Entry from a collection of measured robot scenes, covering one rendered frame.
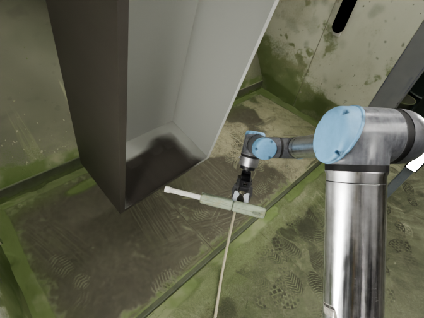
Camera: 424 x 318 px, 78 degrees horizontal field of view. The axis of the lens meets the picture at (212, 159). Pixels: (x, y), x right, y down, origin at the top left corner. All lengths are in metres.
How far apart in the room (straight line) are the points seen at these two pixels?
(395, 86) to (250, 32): 1.71
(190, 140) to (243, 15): 0.80
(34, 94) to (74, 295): 1.21
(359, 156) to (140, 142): 1.23
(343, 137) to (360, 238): 0.19
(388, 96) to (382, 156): 2.09
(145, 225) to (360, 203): 1.41
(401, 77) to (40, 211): 2.76
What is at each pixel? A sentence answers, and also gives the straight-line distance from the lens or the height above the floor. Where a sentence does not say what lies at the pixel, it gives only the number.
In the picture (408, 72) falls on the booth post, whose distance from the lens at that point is 2.57.
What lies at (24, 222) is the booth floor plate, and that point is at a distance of 1.98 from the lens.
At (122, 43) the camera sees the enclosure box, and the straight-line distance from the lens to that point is 0.64.
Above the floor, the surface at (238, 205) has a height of 0.58.
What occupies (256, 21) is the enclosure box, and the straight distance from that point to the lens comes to 1.09.
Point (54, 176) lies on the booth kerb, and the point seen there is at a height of 0.10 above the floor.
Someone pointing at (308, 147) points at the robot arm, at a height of 0.99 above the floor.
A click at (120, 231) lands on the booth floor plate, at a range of 1.76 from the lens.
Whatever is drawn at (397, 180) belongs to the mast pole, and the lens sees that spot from 1.95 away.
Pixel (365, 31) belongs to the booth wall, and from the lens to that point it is 2.61.
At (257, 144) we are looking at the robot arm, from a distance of 1.06.
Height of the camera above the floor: 1.56
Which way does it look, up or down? 45 degrees down
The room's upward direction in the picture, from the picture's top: 10 degrees clockwise
